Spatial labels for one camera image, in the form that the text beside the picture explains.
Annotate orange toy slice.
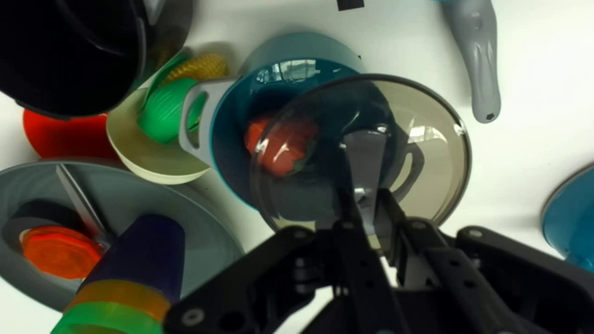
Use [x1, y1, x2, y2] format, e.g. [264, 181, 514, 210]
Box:
[20, 225, 104, 283]

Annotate blue toy pot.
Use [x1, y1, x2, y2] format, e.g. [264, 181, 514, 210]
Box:
[178, 32, 429, 216]

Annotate stacked purple yellow green cups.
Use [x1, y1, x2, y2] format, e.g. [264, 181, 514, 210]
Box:
[52, 214, 187, 334]

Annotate yellow toy corn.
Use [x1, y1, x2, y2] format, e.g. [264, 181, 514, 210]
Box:
[163, 53, 230, 86]

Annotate green ribbed toy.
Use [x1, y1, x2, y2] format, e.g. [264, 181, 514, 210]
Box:
[135, 77, 210, 147]

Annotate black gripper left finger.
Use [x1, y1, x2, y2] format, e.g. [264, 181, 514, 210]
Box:
[334, 175, 373, 249]

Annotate red toy cup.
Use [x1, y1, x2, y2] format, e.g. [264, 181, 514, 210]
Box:
[22, 110, 119, 164]

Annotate clear lid with grey handle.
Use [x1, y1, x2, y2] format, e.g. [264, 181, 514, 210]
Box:
[249, 73, 473, 234]

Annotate cream toy bowl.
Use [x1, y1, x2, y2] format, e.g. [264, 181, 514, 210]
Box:
[106, 53, 234, 186]

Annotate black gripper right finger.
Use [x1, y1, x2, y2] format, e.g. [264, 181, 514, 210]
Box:
[377, 188, 429, 262]

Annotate grey round plate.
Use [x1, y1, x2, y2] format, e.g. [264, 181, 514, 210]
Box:
[0, 160, 247, 314]

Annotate grey toy knife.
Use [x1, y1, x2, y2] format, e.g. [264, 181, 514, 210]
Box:
[54, 164, 117, 249]

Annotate teal kettle grey handle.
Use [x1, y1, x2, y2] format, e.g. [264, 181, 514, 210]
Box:
[540, 164, 594, 275]

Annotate red toy tomato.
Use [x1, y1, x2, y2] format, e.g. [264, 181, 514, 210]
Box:
[243, 114, 321, 181]

